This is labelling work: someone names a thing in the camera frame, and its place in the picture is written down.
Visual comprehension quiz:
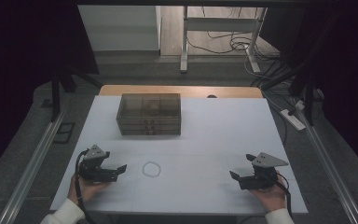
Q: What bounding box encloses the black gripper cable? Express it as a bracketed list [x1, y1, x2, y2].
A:
[74, 148, 98, 224]
[275, 172, 294, 218]

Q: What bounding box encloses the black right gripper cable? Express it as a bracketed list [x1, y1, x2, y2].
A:
[275, 172, 294, 218]

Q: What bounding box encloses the white table cover sheet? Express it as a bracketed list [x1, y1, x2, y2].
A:
[49, 94, 309, 217]

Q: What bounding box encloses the black metal stand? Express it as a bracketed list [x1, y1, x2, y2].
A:
[260, 12, 343, 127]
[49, 66, 103, 123]

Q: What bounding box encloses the white desk frame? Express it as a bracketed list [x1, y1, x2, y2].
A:
[179, 5, 269, 75]

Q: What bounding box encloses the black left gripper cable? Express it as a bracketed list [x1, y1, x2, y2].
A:
[74, 148, 98, 224]

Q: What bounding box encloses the smoky transparent drawer organizer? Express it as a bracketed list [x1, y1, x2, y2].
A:
[116, 92, 182, 136]

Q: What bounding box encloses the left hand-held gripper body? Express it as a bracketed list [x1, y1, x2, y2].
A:
[78, 144, 111, 184]

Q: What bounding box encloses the white power strip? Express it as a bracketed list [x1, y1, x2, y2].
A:
[280, 108, 307, 132]

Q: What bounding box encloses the aluminium floor rail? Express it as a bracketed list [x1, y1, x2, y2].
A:
[0, 110, 67, 224]
[304, 121, 358, 224]

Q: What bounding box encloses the person's right hand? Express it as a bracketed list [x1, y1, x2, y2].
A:
[249, 171, 289, 213]

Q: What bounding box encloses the person's left hand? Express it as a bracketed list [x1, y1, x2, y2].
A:
[67, 173, 112, 205]

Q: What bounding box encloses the white cabinet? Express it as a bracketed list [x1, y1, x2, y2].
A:
[76, 4, 163, 52]

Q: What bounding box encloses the dark curtain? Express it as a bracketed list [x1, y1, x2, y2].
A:
[0, 0, 100, 183]
[260, 0, 358, 174]

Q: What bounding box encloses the tangle of floor cables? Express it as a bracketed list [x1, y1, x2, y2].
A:
[186, 6, 282, 63]

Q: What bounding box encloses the black floor socket cover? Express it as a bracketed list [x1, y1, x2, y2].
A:
[52, 121, 76, 145]

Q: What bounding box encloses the wooden table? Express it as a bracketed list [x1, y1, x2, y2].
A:
[98, 84, 264, 100]

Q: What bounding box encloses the white bead bracelet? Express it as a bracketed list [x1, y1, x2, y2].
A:
[141, 161, 162, 179]

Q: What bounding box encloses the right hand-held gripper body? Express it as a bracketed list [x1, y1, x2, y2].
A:
[239, 151, 290, 191]

